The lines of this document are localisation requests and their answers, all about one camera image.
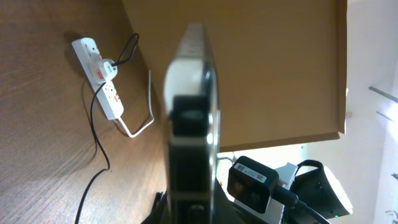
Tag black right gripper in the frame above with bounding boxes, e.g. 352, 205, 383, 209
216, 161, 298, 224

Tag white power strip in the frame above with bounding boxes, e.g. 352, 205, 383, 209
72, 37, 124, 120

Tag brown cardboard board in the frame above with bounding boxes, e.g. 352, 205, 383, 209
124, 0, 348, 152

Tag white USB charger plug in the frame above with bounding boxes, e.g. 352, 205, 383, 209
93, 59, 118, 83

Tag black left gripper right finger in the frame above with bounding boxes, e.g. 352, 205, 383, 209
169, 95, 213, 223

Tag black USB charging cable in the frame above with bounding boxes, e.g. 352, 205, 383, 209
73, 32, 140, 224

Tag white power strip cord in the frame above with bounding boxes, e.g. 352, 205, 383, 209
113, 70, 155, 139

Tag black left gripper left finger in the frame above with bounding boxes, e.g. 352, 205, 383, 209
141, 192, 170, 224

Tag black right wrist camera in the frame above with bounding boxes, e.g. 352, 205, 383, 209
227, 156, 279, 213

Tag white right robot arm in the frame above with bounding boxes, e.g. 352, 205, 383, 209
224, 156, 353, 223

